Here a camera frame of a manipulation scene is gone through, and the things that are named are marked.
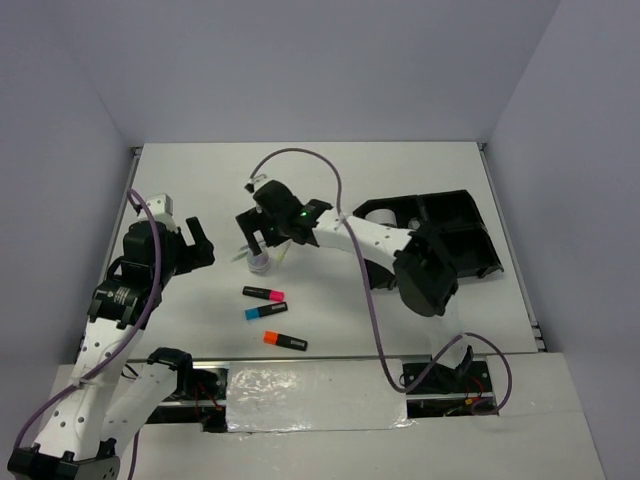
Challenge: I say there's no orange highlighter marker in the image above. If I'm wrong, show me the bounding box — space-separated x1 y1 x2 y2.
263 331 308 352

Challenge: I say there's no clear paperclip jar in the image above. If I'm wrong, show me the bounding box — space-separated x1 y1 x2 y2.
246 251 271 275

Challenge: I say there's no green pen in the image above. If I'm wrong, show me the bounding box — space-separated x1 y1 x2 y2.
231 251 249 263

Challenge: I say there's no pink highlighter marker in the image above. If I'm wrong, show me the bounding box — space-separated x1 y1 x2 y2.
242 286 285 302

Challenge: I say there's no small clear tape roll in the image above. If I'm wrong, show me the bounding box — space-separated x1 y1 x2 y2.
408 218 421 230

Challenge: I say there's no silver foil sheet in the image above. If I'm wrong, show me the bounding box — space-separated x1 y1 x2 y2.
226 360 411 433

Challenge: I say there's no blue highlighter marker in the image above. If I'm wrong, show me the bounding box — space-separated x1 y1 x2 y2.
244 302 288 321

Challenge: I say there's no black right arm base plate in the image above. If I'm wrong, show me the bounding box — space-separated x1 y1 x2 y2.
410 360 493 400

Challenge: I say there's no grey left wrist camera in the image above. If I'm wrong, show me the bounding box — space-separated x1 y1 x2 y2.
145 193 173 219

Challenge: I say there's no large white tape roll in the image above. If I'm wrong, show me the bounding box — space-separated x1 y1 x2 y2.
365 209 397 228

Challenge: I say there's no yellow pen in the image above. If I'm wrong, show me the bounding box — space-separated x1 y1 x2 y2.
275 240 292 266

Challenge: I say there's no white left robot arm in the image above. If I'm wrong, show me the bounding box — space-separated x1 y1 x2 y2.
7 213 215 479

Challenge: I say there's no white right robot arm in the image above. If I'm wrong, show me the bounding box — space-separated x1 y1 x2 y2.
236 177 471 391

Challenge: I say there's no black compartment organizer tray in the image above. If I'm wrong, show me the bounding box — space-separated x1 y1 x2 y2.
353 190 504 279

